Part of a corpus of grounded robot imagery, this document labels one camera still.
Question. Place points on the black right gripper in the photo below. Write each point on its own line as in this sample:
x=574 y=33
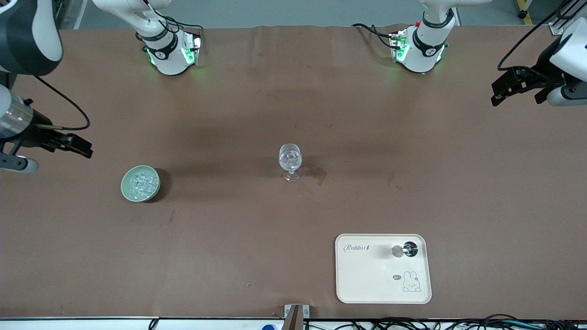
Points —
x=31 y=136

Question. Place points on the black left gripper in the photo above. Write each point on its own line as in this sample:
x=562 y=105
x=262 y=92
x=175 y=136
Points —
x=540 y=73

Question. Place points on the clear ice cubes pile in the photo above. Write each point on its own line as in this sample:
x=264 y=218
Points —
x=142 y=183

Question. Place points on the metal jigger cup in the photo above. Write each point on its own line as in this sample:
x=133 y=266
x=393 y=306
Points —
x=409 y=250

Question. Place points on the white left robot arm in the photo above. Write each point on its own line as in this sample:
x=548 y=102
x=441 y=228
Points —
x=424 y=46

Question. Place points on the clear wine glass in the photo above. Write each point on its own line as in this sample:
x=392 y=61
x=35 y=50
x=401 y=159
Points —
x=290 y=158

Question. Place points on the green ceramic bowl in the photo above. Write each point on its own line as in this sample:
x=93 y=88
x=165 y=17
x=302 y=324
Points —
x=124 y=185

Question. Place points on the brown table cover sheet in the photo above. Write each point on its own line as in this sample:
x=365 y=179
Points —
x=293 y=91

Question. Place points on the cream rabbit print tray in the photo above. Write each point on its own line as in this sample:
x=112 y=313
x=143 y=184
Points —
x=367 y=279

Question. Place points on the grey metal mount bracket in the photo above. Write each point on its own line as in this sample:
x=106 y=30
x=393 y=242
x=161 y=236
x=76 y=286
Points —
x=296 y=316

